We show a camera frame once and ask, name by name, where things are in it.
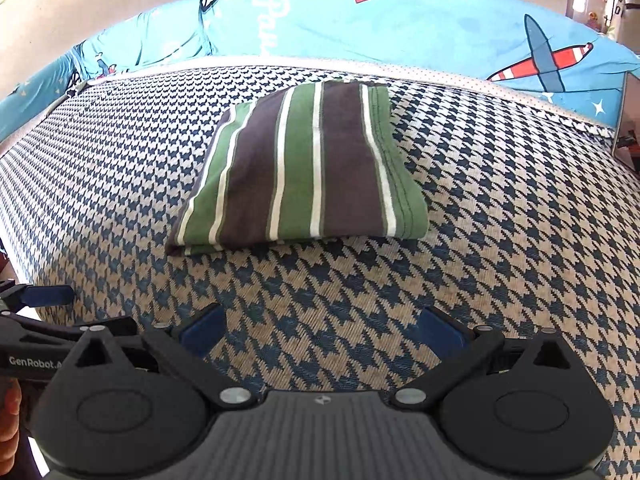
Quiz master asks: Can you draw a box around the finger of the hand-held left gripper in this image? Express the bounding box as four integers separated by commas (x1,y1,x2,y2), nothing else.
0,312,139,345
0,283,76,314

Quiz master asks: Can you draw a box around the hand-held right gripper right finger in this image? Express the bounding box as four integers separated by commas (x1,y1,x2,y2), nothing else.
389,304,591,409

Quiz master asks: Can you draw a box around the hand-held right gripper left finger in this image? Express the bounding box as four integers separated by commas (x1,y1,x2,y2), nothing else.
77,302,261,409

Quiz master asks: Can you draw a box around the green brown striped shirt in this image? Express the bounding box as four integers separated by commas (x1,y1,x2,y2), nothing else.
165,79,430,257

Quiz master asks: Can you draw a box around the person's left hand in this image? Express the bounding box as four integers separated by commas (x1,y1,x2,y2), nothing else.
0,380,24,444

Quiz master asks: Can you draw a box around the blue white houndstooth mat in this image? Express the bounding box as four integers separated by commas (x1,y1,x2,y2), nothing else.
0,57,640,480

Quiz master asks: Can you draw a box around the blue printed sofa cover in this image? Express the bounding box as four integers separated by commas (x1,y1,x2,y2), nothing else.
0,0,640,146

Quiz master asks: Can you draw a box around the grey refrigerator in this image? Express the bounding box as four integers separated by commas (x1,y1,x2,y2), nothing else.
614,0,640,57

